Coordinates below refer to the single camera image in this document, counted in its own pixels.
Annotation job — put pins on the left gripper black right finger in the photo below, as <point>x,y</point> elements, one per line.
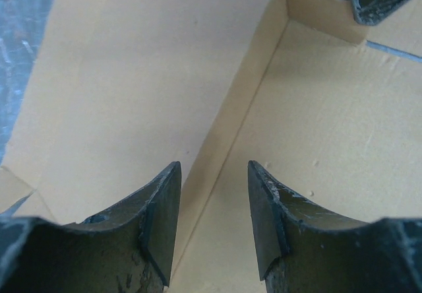
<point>304,247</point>

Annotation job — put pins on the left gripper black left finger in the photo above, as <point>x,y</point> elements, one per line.
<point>127,247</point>

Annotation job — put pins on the brown cardboard box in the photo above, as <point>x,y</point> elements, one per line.
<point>97,96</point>

